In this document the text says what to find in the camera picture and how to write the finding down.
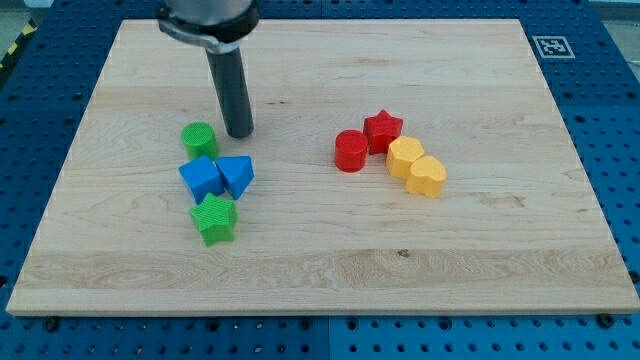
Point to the blue triangle block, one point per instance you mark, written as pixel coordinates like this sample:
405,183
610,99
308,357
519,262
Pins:
237,173

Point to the light wooden board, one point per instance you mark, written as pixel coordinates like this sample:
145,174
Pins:
517,228

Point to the yellow hexagon block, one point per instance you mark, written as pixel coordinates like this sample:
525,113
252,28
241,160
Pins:
402,153

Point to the yellow heart block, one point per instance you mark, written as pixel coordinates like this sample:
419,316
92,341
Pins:
427,176

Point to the red star block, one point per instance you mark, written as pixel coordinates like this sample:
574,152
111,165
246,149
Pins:
380,130

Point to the white fiducial marker tag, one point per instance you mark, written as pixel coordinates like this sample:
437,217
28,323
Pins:
552,47

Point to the red cylinder block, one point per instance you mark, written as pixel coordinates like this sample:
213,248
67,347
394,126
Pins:
350,150

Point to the dark grey cylindrical pointer rod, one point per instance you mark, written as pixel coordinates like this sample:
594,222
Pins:
230,85

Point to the blue cube block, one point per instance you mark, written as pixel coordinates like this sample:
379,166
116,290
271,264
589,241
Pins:
201,177

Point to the green star block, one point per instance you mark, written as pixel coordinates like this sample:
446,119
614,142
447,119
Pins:
215,219

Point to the green cylinder block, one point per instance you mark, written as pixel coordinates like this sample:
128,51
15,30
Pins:
198,139

